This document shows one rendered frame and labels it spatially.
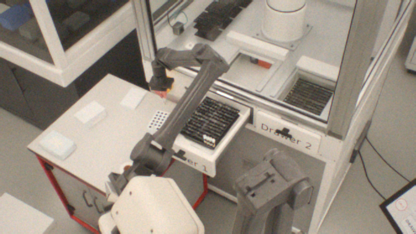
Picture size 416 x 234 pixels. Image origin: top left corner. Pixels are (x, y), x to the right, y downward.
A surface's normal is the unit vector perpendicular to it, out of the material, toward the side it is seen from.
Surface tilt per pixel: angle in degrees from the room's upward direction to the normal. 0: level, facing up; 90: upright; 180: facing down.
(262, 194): 13
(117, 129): 0
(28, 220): 0
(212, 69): 57
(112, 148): 0
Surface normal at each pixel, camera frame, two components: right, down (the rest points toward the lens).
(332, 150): -0.53, 0.64
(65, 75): 0.84, 0.37
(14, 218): -0.04, -0.67
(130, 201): -0.66, -0.15
